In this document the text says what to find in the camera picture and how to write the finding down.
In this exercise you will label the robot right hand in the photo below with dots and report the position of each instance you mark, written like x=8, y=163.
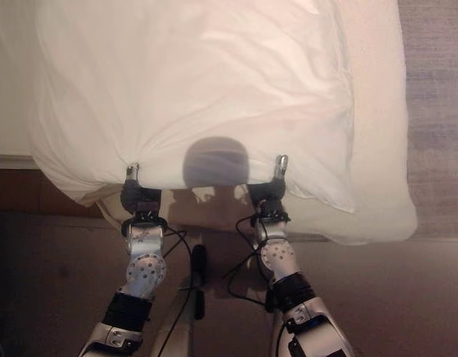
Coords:
x=268, y=191

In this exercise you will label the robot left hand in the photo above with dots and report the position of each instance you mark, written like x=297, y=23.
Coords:
x=140, y=193

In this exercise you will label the white pillow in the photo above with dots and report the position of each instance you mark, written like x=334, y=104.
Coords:
x=199, y=93

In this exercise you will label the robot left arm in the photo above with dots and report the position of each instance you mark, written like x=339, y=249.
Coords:
x=143, y=267

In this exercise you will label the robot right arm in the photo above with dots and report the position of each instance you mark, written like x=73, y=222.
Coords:
x=284, y=267

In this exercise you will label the bed with white sheet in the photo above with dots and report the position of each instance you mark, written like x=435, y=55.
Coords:
x=381, y=148

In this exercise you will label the robot body and legs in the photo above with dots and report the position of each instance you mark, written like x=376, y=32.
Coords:
x=198, y=282

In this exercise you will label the grey rug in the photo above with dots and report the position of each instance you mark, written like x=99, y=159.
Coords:
x=437, y=93

